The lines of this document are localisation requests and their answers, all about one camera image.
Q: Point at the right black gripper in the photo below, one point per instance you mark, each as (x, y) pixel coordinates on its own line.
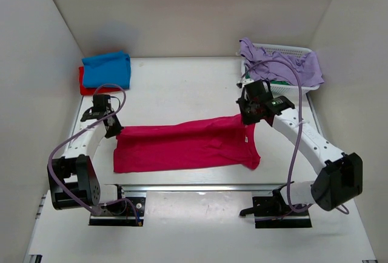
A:
(242, 102)

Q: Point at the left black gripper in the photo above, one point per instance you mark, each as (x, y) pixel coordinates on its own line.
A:
(114, 131)

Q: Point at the magenta t shirt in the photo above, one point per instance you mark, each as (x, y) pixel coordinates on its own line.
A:
(203, 143)

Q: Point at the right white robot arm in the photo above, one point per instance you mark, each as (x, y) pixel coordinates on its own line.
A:
(339, 175)

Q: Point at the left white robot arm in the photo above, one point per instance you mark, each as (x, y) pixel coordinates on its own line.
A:
(72, 179)

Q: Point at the folded red t shirt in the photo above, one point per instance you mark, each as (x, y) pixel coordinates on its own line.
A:
(84, 91)

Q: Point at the white plastic laundry basket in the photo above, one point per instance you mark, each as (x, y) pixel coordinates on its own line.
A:
(289, 90)

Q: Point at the green t shirt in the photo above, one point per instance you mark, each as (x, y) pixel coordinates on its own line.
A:
(279, 82)

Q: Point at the folded blue t shirt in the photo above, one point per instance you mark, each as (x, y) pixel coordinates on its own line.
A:
(108, 69)

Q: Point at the lavender t shirt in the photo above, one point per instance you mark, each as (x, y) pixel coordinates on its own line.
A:
(280, 67)

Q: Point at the aluminium rail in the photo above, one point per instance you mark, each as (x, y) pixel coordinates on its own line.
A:
(201, 187)

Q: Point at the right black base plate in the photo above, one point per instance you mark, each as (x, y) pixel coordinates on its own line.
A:
(270, 211)

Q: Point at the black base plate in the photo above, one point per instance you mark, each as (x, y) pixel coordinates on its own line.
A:
(270, 211)
(122, 214)

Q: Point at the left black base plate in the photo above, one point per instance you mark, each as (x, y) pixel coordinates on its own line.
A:
(122, 214)

